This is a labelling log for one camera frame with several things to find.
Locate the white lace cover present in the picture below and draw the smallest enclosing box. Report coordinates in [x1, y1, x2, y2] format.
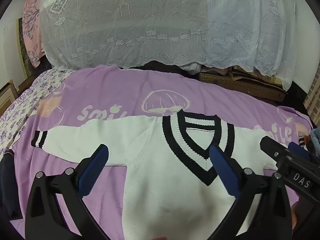
[39, 0, 297, 92]

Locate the dark navy cloth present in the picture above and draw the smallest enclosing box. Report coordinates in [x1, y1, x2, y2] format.
[0, 150, 23, 220]

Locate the pink floral cloth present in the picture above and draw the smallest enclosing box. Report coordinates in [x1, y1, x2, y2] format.
[22, 0, 46, 68]

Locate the brown woven mat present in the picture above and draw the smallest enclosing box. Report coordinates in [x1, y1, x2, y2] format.
[199, 66, 288, 102]

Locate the purple floral bed sheet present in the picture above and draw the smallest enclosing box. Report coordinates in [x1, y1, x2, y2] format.
[0, 69, 72, 155]

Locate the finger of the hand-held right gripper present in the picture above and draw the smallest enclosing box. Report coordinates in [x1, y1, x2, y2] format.
[259, 136, 292, 164]
[287, 142, 313, 164]

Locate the purple printed blanket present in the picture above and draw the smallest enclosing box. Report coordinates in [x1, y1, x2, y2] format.
[0, 64, 313, 240]

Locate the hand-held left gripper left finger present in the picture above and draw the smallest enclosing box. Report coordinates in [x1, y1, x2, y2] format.
[24, 144, 110, 240]

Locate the white sweater with black trim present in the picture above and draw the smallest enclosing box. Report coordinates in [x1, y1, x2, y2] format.
[31, 110, 309, 240]

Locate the white quilted cloth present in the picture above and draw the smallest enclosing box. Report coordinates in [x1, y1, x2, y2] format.
[181, 61, 203, 75]

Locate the light blue cloth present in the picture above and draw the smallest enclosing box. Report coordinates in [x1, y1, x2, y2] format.
[310, 127, 320, 155]

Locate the wooden bedside furniture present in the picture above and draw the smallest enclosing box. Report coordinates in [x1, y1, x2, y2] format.
[0, 79, 19, 110]

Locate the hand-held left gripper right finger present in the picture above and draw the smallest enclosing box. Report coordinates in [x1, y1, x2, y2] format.
[209, 144, 293, 240]

